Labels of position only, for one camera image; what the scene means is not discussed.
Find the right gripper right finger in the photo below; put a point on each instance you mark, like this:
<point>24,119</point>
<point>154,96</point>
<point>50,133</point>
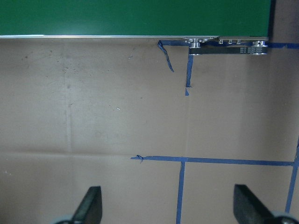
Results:
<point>248,209</point>

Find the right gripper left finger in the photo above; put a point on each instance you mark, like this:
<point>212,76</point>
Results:
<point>90,209</point>

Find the green conveyor belt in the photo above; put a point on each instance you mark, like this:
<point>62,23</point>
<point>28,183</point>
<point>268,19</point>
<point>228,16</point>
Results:
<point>196,21</point>

